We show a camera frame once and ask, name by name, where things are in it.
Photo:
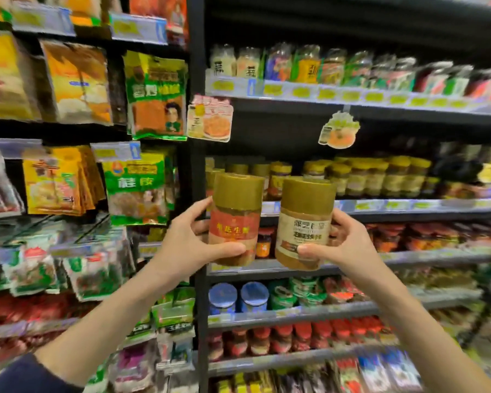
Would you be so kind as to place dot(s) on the dark blue sleeve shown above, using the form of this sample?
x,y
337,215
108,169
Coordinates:
x,y
24,376

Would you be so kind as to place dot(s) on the beige label jar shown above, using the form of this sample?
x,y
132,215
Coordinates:
x,y
305,216

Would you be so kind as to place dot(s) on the person's left forearm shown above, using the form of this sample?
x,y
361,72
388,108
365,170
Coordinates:
x,y
106,323

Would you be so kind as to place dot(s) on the row of red sauce jars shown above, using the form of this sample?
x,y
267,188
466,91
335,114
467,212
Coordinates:
x,y
433,237

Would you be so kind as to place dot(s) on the person's left thumb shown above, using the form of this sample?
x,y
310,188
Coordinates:
x,y
227,249

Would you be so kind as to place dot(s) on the person's left hand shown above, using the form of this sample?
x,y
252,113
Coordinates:
x,y
180,249

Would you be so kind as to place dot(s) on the green-topped hanging promo tag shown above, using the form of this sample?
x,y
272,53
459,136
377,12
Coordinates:
x,y
338,130

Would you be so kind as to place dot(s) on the green packet with portrait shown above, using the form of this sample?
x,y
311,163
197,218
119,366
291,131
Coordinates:
x,y
155,98

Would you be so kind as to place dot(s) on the row of red packets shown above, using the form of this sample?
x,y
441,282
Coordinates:
x,y
20,311

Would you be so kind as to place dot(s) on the row of red-lid jars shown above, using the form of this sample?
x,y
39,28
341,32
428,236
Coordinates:
x,y
302,337

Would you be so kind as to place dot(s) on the row of colourful bottom packets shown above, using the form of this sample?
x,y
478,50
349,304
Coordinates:
x,y
331,376

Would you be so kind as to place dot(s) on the small orange jar, red lid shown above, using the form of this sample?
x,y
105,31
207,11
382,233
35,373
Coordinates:
x,y
263,244

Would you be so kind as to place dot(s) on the row of dark bottles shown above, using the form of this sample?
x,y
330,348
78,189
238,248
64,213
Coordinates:
x,y
470,167

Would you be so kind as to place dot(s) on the black shelf unit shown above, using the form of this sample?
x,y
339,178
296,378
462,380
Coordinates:
x,y
197,77

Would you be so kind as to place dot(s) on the person's right forearm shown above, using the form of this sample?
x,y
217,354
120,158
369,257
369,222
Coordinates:
x,y
425,339

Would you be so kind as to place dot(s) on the green packet with clear window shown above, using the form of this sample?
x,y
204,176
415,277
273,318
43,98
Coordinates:
x,y
136,192

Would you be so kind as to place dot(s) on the person's right hand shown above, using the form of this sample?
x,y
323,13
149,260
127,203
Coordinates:
x,y
352,251

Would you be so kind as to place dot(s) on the orange and white food packet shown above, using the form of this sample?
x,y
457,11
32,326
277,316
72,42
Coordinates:
x,y
77,83

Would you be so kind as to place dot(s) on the bunch of yellow hanging packets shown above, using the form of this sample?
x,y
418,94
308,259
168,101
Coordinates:
x,y
57,182

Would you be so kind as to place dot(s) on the row of green-white spice packets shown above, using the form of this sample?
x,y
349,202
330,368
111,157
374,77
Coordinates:
x,y
86,266

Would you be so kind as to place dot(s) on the person's right thumb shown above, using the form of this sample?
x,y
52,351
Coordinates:
x,y
314,251

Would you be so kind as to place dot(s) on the blue-lid jar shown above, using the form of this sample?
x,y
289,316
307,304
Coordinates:
x,y
222,297
254,296

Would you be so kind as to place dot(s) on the row of green tubs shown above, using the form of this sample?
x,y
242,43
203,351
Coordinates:
x,y
296,292

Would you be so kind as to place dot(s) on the pink hanging promo tag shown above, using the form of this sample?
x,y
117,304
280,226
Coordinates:
x,y
210,118

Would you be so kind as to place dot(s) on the clear packet with red contents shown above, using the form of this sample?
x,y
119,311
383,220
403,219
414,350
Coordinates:
x,y
0,186

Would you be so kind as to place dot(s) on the row of gold-lid jars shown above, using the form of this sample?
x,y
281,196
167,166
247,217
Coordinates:
x,y
368,175

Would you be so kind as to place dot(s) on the clear price label holder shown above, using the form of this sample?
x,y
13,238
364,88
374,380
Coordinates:
x,y
43,18
115,151
138,28

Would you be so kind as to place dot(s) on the shelf strip with yellow labels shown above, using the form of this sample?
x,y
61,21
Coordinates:
x,y
352,94

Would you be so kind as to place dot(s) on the red label jar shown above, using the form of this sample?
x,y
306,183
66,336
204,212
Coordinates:
x,y
235,212

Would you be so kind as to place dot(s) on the orange-red packet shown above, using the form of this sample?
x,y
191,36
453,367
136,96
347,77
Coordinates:
x,y
163,12

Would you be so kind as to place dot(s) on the large yellow food packet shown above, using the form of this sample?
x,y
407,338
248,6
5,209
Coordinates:
x,y
6,77

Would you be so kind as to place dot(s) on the person's left middle finger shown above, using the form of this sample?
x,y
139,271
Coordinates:
x,y
200,227

